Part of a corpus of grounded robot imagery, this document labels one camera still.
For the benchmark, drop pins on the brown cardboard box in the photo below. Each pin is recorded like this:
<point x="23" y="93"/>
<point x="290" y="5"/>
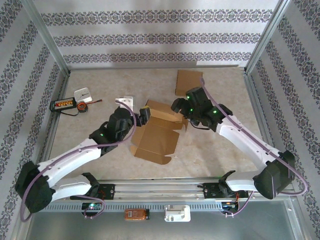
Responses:
<point x="157" y="140"/>
<point x="187" y="80"/>

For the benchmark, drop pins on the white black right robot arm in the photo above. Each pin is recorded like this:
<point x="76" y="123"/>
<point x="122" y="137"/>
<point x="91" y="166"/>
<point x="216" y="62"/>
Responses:
<point x="245" y="140"/>

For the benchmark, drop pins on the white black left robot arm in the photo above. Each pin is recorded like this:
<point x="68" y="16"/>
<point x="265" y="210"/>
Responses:
<point x="70" y="160"/>

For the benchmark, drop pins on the small white clock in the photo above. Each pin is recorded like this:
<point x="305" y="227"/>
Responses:
<point x="82" y="94"/>

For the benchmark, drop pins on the black device with orange lights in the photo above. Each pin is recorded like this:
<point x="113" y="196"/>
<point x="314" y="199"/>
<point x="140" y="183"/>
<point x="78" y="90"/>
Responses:
<point x="62" y="104"/>

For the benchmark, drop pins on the small circuit board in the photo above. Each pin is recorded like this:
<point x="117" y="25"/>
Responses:
<point x="228" y="205"/>
<point x="91" y="206"/>

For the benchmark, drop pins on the orange electronic module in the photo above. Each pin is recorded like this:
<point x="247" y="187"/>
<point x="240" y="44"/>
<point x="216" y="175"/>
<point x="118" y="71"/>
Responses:
<point x="135" y="215"/>

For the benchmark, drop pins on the white plastic holder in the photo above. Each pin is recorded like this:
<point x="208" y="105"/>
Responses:
<point x="176" y="213"/>

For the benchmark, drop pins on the grey metal panel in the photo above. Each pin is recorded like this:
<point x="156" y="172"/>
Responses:
<point x="225" y="227"/>

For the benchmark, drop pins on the aluminium back rail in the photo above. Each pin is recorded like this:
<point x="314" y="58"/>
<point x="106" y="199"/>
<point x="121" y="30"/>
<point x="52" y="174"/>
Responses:
<point x="150" y="66"/>

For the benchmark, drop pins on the aluminium side rail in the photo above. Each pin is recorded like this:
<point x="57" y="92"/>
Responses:
<point x="253" y="87"/>
<point x="53" y="125"/>

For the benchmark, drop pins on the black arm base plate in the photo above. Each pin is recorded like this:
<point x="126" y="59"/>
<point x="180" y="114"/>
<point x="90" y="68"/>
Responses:
<point x="110" y="191"/>
<point x="210" y="191"/>

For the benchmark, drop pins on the aluminium front rail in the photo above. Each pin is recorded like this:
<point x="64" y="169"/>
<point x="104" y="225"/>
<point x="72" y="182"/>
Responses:
<point x="160" y="187"/>

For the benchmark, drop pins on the aluminium frame post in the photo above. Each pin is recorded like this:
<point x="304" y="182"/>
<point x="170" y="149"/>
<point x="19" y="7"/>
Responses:
<point x="266" y="37"/>
<point x="47" y="37"/>

